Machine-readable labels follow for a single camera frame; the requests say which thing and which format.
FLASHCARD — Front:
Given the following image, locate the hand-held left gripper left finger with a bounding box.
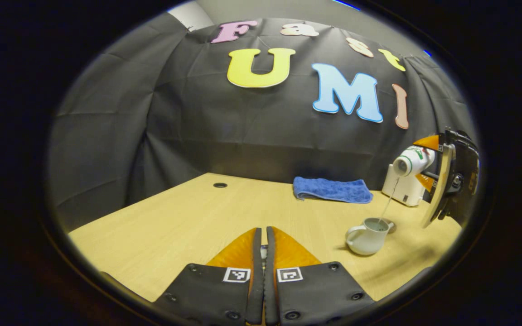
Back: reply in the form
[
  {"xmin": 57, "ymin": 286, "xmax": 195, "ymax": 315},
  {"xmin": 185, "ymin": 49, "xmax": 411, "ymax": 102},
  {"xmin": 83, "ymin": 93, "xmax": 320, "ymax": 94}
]
[{"xmin": 152, "ymin": 228, "xmax": 264, "ymax": 326}]

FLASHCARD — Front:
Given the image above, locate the white toaster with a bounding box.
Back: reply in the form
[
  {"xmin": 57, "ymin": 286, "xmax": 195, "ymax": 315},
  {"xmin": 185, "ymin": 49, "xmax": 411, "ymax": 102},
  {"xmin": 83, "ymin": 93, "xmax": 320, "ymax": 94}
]
[{"xmin": 382, "ymin": 164, "xmax": 427, "ymax": 207}]

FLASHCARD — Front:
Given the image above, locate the blue folded towel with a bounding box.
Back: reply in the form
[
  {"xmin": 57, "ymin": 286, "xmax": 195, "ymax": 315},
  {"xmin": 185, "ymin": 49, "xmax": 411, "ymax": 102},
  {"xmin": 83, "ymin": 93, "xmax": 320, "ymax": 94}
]
[{"xmin": 293, "ymin": 177, "xmax": 374, "ymax": 204}]

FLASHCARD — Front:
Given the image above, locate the white green-label water bottle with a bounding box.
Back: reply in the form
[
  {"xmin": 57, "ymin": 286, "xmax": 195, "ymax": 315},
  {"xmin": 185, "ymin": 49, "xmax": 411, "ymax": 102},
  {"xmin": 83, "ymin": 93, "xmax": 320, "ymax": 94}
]
[{"xmin": 392, "ymin": 145, "xmax": 436, "ymax": 177}]

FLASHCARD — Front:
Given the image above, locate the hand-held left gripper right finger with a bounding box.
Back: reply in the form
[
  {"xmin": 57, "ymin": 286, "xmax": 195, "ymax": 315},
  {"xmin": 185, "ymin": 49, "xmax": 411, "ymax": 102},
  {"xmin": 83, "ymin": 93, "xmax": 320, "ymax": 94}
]
[{"xmin": 265, "ymin": 226, "xmax": 375, "ymax": 326}]

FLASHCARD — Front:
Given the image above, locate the black backdrop cloth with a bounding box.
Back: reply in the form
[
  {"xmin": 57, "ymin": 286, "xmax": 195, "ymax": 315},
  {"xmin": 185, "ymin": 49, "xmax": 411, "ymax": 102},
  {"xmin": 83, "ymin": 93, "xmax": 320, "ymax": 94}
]
[{"xmin": 48, "ymin": 13, "xmax": 477, "ymax": 231}]

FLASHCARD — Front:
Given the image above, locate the white ceramic teacup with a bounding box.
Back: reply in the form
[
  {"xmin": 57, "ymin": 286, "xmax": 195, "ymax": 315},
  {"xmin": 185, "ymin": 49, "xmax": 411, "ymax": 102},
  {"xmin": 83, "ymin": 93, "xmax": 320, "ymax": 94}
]
[{"xmin": 345, "ymin": 218, "xmax": 391, "ymax": 256}]

